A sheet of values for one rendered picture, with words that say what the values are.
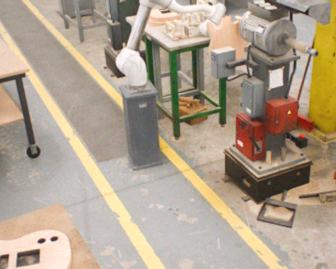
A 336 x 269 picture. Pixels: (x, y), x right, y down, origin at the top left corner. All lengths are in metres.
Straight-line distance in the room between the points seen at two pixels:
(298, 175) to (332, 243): 0.66
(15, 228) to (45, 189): 1.90
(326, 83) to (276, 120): 1.14
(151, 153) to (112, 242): 1.04
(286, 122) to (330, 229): 0.83
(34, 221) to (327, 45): 3.08
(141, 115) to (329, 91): 1.69
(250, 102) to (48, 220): 1.86
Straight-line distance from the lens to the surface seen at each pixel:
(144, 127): 4.45
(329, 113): 5.02
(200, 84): 5.45
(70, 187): 4.52
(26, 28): 8.86
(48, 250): 2.44
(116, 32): 6.44
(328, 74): 4.90
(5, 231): 2.68
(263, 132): 4.01
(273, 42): 3.75
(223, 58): 3.93
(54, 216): 2.70
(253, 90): 3.87
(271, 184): 4.15
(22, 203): 4.46
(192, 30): 4.82
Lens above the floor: 2.49
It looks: 30 degrees down
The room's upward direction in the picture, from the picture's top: 4 degrees counter-clockwise
